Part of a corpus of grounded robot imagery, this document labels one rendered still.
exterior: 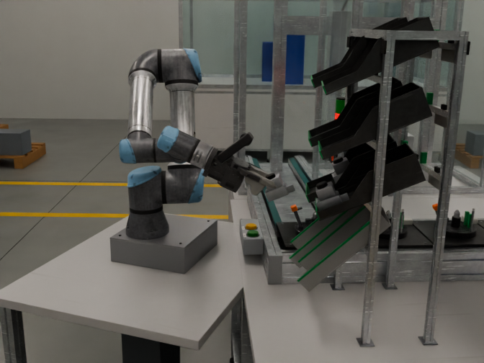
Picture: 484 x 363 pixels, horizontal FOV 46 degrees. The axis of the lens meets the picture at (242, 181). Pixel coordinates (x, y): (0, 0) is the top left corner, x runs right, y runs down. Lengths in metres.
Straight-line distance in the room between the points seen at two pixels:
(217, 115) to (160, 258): 5.10
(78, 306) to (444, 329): 1.05
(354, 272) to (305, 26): 1.43
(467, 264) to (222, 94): 5.24
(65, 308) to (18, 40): 9.02
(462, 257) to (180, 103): 1.07
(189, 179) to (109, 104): 8.36
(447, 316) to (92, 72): 8.99
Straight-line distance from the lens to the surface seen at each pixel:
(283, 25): 2.92
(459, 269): 2.03
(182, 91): 1.99
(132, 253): 2.01
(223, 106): 6.95
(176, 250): 1.92
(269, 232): 2.02
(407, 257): 1.94
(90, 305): 1.79
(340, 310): 1.75
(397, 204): 1.82
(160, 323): 1.66
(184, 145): 1.64
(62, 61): 10.39
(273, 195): 1.66
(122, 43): 10.12
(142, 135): 1.78
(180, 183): 1.94
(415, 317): 1.76
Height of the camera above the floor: 1.68
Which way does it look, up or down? 16 degrees down
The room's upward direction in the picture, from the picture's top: 1 degrees clockwise
